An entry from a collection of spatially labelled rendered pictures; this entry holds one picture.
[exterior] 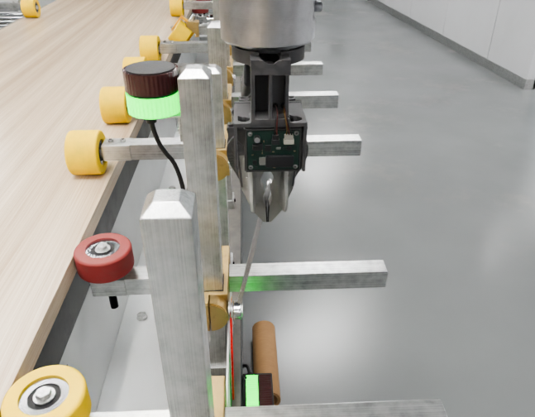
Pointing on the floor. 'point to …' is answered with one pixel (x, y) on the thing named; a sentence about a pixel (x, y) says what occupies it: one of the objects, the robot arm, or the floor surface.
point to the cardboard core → (266, 354)
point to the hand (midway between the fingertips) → (266, 208)
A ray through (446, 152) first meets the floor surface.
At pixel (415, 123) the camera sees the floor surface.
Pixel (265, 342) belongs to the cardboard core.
